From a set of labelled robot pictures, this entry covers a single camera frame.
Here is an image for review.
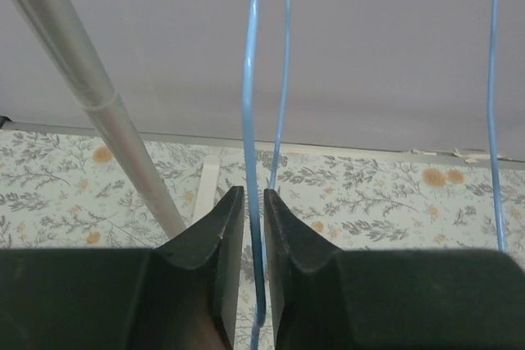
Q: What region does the white clothes rack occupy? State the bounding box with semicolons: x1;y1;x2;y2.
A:
0;0;222;243

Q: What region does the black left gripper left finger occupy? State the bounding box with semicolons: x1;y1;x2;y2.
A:
1;186;244;349

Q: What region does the floral tablecloth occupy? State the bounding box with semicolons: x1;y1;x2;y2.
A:
1;130;524;349

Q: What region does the blue wire hanger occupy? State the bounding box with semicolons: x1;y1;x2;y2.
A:
242;0;291;349
486;0;507;252

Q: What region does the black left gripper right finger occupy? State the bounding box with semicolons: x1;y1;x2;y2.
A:
264;189;524;349

